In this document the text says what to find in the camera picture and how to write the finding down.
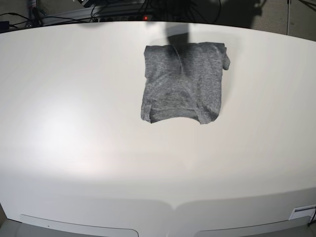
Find grey long-sleeve T-shirt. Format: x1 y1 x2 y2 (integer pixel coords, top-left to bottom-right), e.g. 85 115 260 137
141 42 230 124

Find black power strip red light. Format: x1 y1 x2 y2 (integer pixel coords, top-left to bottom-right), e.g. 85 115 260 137
93 14 154 22

